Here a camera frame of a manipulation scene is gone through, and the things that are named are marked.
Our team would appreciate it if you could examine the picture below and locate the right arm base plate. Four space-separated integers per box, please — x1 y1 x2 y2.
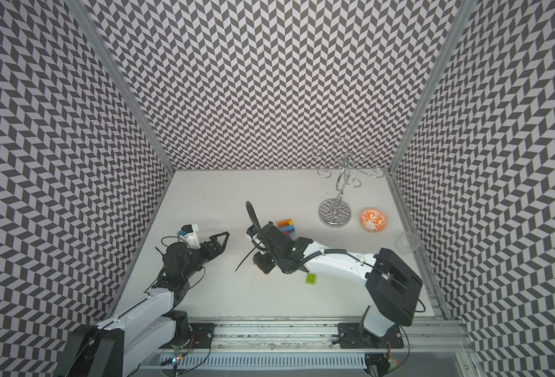
332 323 405 350

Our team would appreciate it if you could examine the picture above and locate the light blue lego plate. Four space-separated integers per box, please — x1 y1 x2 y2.
280 226 295 234

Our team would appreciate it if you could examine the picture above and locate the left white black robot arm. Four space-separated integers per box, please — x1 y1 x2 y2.
53 232 230 376

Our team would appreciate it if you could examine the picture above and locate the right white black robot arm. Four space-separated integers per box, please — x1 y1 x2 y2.
245 201 423 338

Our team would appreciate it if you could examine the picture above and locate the silver metal jewelry stand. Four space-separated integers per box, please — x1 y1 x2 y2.
312 137 385 229

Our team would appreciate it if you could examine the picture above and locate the orange lego brick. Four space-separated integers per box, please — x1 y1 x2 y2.
277 219 293 227

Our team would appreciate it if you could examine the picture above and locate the lime green lego brick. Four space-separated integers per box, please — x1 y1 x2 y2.
306 273 316 285

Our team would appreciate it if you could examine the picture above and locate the aluminium front rail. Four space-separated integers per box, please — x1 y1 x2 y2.
190 317 475 353

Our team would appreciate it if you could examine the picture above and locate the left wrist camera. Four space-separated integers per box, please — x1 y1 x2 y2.
178 224 200 249

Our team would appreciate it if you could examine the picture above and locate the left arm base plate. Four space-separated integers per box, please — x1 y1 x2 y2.
161 323 216 351

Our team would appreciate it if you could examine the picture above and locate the white ribbed cable duct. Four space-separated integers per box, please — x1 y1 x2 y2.
140 353 366 372

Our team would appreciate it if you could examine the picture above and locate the clear glass cup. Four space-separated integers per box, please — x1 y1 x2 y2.
395 232 421 255

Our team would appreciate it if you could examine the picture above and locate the orange patterned small plate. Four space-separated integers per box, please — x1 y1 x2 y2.
359 208 388 233

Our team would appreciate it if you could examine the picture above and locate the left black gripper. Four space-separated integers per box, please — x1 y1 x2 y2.
182 232 230 280

